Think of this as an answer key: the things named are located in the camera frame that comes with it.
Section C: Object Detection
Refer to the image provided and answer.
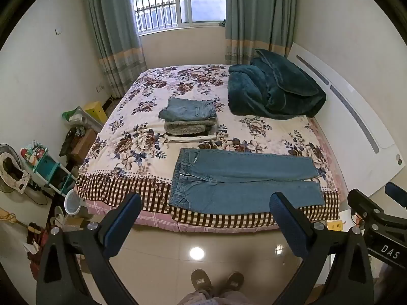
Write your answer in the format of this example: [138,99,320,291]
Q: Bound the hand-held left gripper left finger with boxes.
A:
[36,191,142,305]

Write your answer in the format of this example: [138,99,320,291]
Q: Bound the person's legs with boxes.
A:
[177,288,252,305]

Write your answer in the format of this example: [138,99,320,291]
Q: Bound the green white plastic bag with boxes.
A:
[62,106,90,125]

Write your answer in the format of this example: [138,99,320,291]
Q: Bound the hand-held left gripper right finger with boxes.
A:
[269,191,375,305]

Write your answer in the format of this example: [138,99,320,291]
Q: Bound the teal storage rack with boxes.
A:
[20,140,79,198]

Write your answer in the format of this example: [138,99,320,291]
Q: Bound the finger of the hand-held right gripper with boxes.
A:
[347,189,395,229]
[385,182,407,202]

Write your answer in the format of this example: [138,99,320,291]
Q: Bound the red cloth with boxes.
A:
[25,222,49,281]

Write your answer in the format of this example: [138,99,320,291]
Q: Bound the teal plush pillow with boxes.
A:
[255,49,322,98]

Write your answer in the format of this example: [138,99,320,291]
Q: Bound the folded grey fleece pants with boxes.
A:
[163,118,217,136]

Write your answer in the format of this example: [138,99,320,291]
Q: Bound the white bucket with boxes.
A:
[64,189,85,216]

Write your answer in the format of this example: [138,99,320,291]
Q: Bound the standing fan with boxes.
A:
[0,143,33,195]

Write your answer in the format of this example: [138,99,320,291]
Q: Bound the pair of white shoes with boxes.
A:
[50,205,66,230]

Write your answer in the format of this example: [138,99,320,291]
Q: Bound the broom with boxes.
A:
[0,207,30,230]

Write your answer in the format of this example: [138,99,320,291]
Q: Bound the teal plush blanket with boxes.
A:
[228,63,327,120]

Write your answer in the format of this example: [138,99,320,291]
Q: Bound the folded blue denim pants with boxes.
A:
[158,97,218,123]

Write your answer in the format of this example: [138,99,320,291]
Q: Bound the brown wooden nightstand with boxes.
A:
[60,126,103,166]

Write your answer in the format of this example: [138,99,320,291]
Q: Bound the white bed headboard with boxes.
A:
[287,42,407,198]

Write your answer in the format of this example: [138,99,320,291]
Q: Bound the window with metal bars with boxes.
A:
[128,0,227,34]

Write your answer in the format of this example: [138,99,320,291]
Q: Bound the grey slipper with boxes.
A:
[190,269,213,293]
[219,271,245,293]

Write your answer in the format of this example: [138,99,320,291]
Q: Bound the folded white garment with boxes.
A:
[160,132,221,144]

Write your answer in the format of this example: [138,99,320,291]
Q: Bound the floral printed blanket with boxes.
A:
[74,64,341,227]

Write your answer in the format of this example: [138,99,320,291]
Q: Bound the blue denim pants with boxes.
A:
[168,148,325,214]
[158,97,218,123]

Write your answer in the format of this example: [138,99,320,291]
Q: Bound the pink checked bed mattress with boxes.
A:
[85,199,341,234]

